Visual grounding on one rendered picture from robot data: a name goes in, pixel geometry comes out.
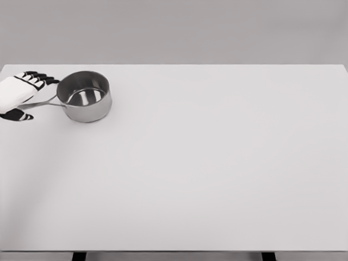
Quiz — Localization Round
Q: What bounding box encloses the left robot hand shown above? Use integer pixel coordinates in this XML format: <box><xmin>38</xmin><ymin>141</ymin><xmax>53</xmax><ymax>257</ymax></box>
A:
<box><xmin>0</xmin><ymin>71</ymin><xmax>60</xmax><ymax>122</ymax></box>

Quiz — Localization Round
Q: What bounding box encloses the steel saucepan with long handle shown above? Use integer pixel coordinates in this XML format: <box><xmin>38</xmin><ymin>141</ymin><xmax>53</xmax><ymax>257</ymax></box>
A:
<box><xmin>19</xmin><ymin>70</ymin><xmax>113</xmax><ymax>123</ymax></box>

